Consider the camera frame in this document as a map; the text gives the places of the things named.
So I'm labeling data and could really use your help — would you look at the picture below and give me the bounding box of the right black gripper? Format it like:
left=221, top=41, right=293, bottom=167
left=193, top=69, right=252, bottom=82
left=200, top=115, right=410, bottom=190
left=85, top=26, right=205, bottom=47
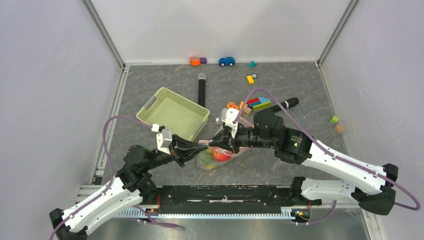
left=209, top=124, right=276, bottom=154

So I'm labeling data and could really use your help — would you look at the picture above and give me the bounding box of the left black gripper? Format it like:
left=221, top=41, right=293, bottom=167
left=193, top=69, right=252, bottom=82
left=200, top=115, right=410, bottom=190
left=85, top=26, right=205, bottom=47
left=144, top=132, right=208, bottom=170

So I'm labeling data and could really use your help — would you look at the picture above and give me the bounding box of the red tomato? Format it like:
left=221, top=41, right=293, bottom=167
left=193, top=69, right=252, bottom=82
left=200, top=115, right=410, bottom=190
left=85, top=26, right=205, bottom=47
left=211, top=147, right=232, bottom=163

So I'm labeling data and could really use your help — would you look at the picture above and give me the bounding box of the clear polka dot zip bag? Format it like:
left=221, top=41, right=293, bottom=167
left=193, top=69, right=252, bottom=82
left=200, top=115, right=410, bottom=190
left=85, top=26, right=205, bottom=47
left=196, top=115, right=256, bottom=171

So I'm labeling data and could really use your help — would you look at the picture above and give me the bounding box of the green cabbage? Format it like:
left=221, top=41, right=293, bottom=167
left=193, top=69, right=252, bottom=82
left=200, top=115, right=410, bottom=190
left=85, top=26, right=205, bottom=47
left=197, top=150, right=215, bottom=165

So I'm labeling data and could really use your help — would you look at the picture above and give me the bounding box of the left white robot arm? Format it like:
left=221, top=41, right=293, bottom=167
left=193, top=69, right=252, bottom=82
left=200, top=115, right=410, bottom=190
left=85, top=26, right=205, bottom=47
left=49, top=133, right=208, bottom=240

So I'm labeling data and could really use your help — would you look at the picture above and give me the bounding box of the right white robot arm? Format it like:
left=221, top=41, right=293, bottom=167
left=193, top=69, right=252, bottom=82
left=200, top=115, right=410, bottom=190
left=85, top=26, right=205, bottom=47
left=209, top=108, right=399, bottom=216

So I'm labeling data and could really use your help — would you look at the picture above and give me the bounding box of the light green plastic basket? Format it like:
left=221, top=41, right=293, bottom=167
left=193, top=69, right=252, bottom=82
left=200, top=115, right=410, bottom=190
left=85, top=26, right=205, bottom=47
left=135, top=87, right=210, bottom=141

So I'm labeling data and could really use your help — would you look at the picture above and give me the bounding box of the orange cartoon figure block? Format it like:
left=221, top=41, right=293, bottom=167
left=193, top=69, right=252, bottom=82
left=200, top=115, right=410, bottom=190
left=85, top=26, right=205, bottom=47
left=226, top=102, right=240, bottom=110

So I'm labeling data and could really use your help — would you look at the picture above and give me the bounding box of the multicolour brick stack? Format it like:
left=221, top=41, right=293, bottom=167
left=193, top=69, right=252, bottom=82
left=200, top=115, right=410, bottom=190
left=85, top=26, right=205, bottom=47
left=247, top=97, right=271, bottom=111

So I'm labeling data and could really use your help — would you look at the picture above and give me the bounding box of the yellow brick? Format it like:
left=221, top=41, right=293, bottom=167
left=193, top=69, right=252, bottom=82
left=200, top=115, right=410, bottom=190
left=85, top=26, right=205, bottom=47
left=246, top=75, right=255, bottom=85

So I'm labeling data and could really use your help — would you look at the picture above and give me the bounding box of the upright black microphone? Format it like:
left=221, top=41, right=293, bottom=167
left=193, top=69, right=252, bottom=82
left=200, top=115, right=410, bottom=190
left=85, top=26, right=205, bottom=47
left=197, top=72, right=207, bottom=107

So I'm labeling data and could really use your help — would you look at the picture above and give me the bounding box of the slanted black microphone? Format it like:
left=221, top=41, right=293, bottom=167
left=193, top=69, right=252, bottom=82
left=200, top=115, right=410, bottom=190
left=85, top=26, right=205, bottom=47
left=269, top=97, right=300, bottom=113

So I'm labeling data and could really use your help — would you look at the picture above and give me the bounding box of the blue toy car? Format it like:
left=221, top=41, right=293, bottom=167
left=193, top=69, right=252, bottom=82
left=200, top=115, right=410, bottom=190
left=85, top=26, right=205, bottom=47
left=218, top=56, right=236, bottom=67

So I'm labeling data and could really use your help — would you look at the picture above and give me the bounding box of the teal block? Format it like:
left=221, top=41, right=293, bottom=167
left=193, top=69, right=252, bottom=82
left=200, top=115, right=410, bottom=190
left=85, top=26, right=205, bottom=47
left=249, top=60, right=257, bottom=69

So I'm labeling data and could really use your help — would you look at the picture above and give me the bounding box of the purple block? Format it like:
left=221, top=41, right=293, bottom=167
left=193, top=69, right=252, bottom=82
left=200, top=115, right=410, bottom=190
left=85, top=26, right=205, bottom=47
left=199, top=57, right=208, bottom=64

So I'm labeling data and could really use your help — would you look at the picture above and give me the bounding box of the green cube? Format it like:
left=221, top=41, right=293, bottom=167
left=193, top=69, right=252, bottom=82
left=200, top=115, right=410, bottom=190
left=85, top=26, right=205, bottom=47
left=330, top=115, right=340, bottom=125

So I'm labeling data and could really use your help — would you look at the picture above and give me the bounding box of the tan wooden cube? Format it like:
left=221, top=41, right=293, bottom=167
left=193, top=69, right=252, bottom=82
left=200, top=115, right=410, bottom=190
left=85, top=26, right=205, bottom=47
left=334, top=124, right=345, bottom=134

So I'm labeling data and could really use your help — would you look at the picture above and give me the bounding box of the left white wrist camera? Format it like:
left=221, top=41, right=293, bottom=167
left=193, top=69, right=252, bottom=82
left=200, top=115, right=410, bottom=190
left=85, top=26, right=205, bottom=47
left=151, top=123, right=173, bottom=155

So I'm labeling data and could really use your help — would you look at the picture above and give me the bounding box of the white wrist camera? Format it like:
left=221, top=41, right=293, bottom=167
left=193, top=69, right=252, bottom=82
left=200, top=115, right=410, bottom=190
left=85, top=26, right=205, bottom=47
left=215, top=108, right=240, bottom=139
left=151, top=123, right=173, bottom=155

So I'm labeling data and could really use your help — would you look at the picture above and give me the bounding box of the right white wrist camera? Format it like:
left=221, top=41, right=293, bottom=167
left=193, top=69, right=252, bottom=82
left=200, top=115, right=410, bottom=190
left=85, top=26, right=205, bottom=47
left=215, top=108, right=240, bottom=139

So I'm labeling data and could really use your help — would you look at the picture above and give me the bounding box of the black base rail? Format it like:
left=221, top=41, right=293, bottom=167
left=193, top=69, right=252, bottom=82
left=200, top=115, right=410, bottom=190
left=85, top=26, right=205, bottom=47
left=125, top=184, right=322, bottom=215

